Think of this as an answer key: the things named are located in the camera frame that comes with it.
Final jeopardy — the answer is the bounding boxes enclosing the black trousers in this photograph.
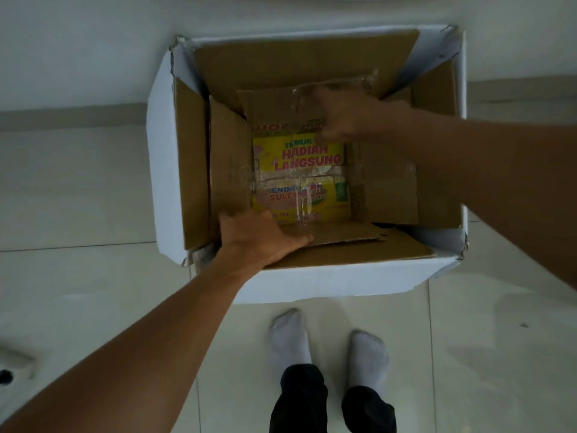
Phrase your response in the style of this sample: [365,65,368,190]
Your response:
[269,364,398,433]

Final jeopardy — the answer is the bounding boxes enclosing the person's right hand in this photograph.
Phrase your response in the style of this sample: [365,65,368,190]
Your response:
[311,85,418,143]

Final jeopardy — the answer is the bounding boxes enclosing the large white cardboard box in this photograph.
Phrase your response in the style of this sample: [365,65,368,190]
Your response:
[146,24,469,305]

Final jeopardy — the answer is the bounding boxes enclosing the brown carton with yellow label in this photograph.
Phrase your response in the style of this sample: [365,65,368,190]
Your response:
[208,75,421,247]

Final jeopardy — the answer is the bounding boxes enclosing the white fixture with black knob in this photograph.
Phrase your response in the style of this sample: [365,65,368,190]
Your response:
[0,346,38,389]

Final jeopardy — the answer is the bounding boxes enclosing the person's left hand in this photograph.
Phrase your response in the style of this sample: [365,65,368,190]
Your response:
[218,209,314,271]

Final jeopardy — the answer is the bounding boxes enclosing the person's left forearm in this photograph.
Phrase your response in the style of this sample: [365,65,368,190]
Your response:
[0,249,267,433]

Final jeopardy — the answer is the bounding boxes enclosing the person's right forearm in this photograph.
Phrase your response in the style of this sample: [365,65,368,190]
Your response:
[408,108,577,290]

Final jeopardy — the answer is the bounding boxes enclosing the grey sock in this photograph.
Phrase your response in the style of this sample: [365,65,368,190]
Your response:
[347,329,391,396]
[269,308,313,371]

